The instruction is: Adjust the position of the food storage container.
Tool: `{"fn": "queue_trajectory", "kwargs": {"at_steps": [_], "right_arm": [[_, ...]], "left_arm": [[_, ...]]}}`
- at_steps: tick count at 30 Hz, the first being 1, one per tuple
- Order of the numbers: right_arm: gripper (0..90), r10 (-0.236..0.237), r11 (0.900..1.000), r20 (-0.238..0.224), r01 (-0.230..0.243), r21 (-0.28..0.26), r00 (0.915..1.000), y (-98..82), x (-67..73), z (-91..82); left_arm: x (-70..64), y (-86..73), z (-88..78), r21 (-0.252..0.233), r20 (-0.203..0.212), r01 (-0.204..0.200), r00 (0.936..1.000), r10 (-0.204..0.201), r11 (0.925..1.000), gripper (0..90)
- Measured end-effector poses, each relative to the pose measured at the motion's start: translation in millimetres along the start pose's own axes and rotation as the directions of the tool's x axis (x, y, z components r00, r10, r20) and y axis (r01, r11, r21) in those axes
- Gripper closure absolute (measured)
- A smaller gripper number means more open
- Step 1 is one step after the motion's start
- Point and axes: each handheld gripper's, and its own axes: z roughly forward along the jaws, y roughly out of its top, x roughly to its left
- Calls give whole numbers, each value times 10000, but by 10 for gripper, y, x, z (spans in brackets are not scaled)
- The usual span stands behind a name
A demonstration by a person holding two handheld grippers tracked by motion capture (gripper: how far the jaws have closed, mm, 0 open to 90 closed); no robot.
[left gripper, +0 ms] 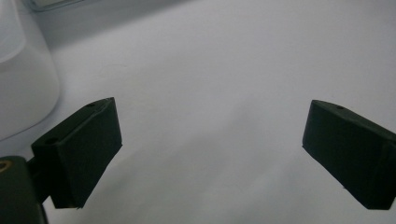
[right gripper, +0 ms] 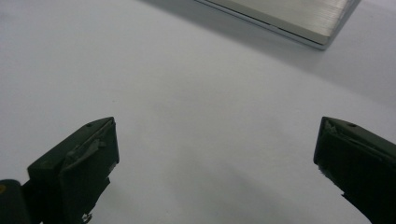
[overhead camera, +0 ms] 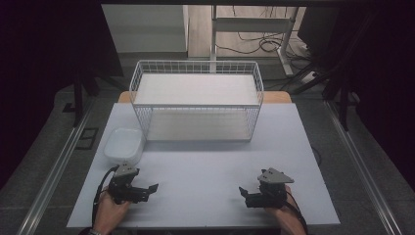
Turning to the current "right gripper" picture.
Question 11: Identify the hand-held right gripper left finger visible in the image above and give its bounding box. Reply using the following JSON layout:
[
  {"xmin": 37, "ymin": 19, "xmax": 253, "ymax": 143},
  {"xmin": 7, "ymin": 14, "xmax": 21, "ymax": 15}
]
[{"xmin": 21, "ymin": 117, "xmax": 120, "ymax": 224}]

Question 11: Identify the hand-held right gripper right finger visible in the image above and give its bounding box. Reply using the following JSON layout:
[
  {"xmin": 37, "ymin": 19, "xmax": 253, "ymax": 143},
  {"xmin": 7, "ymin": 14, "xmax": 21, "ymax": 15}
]
[{"xmin": 313, "ymin": 116, "xmax": 396, "ymax": 224}]

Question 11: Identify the flat silver metal box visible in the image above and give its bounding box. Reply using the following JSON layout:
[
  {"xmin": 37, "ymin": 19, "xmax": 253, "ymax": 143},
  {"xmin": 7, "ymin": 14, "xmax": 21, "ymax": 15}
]
[{"xmin": 195, "ymin": 0, "xmax": 362, "ymax": 50}]

